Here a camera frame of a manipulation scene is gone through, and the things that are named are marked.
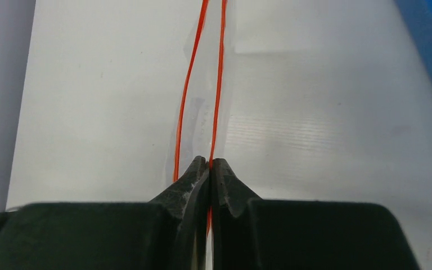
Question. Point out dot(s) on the clear zip top bag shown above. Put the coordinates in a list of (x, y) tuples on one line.
[(203, 111)]

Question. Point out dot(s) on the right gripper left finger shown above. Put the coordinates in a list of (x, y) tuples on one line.
[(167, 232)]

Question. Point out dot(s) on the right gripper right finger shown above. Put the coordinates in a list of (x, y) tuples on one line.
[(250, 232)]

